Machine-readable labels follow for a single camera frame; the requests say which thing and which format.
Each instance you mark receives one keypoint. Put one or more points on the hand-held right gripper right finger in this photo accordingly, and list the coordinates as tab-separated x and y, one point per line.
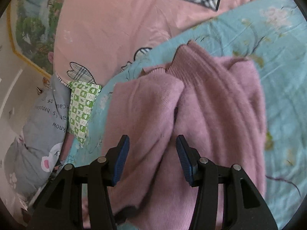
184	160

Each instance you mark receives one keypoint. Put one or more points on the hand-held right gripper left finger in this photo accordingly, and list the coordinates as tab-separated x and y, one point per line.
121	159

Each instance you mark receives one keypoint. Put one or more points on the pink knit sweater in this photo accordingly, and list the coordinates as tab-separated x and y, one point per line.
211	115

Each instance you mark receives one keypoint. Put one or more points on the green checkered small pillow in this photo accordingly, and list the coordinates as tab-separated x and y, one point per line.
82	110

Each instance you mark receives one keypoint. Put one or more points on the grey printed pillow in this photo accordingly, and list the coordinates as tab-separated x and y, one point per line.
40	136

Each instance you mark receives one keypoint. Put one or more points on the pink quilt with plaid hearts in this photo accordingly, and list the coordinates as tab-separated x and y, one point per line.
124	24

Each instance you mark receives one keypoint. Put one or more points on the teal floral bed sheet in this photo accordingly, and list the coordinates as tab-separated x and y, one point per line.
275	52

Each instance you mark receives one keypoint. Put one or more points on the framed landscape wall picture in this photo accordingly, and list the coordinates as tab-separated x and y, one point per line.
36	26

